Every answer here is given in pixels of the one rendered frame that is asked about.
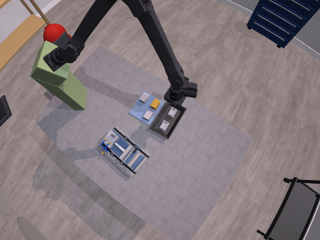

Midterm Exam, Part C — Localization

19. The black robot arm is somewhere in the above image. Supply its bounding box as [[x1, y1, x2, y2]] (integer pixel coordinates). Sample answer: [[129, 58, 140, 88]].
[[43, 0, 198, 99]]

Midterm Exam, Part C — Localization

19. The orange block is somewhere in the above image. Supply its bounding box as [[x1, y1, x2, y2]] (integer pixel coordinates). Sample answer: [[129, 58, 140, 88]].
[[150, 98, 161, 110]]

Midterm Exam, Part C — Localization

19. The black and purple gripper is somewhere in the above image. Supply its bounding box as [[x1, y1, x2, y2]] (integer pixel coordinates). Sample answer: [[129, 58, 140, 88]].
[[164, 87, 186, 107]]

